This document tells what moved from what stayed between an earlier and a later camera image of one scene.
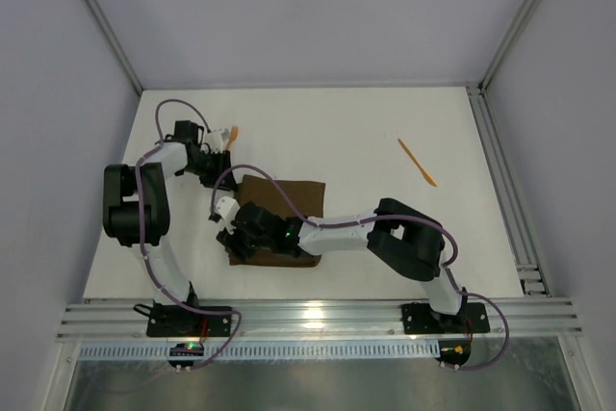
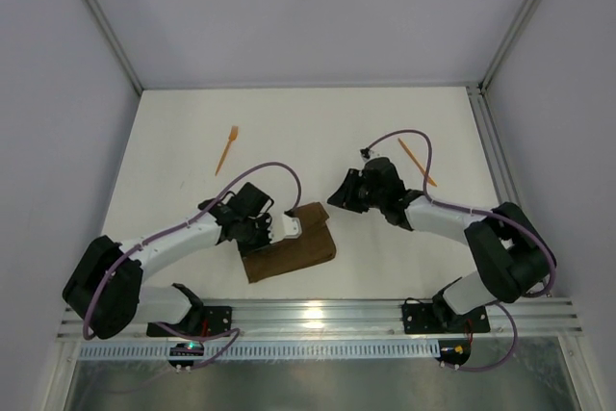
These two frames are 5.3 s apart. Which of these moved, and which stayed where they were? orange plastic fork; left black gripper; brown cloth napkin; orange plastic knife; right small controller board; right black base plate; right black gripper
Moved: brown cloth napkin; right black gripper; left black gripper
Stayed: right small controller board; orange plastic knife; right black base plate; orange plastic fork
